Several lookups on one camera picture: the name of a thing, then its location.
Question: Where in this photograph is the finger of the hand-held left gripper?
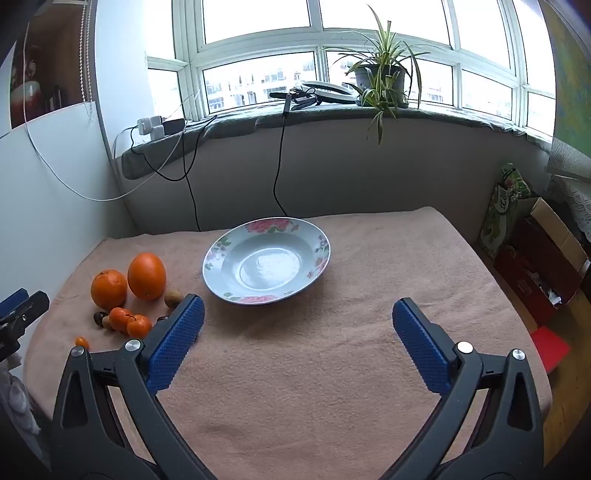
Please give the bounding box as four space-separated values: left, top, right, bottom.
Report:
0 291 50 337
0 288 29 320

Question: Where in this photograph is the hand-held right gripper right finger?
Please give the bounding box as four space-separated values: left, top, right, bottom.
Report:
381 298 544 480

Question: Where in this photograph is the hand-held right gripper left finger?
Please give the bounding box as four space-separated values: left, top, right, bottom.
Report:
52 294 218 480

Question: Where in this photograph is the small tangerine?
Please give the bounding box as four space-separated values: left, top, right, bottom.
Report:
109 308 132 334
126 315 153 339

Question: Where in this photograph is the large oval orange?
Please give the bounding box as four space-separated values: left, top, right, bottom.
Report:
127 252 167 302

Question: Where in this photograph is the large round orange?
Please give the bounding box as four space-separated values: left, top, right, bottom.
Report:
90 269 129 309

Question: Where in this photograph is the floral ceramic plate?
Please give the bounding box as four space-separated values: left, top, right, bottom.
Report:
202 218 331 305

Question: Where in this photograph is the light fuzzy clothing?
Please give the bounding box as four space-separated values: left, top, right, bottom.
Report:
0 364 40 435

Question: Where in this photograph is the open cardboard box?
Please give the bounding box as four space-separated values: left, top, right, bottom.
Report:
494 198 591 326

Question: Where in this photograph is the green gift bag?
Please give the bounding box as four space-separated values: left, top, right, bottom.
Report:
480 162 539 259

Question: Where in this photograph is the red white ornament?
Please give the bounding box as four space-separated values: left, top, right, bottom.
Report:
13 60 44 123

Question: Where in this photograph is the white patterned cloth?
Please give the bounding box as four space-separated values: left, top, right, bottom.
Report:
547 138 591 232

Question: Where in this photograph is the wooden cabinet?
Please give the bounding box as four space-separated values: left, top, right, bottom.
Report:
9 0 95 130

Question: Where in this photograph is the spider plant in dark pot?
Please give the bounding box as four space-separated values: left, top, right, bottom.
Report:
321 4 432 146

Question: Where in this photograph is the white cable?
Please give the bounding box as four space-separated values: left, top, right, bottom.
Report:
21 18 204 202

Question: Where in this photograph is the black power cable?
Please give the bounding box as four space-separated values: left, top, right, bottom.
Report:
129 115 218 232

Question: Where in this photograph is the black ring light cable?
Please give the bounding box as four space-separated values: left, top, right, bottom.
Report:
273 111 291 219

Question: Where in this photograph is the white bead blind cord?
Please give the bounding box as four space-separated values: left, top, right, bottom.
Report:
81 0 92 103

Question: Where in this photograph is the white window frame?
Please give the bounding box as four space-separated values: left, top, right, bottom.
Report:
148 0 557 139

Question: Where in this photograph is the green yellow wall painting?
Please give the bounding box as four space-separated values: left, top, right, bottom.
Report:
540 0 591 148

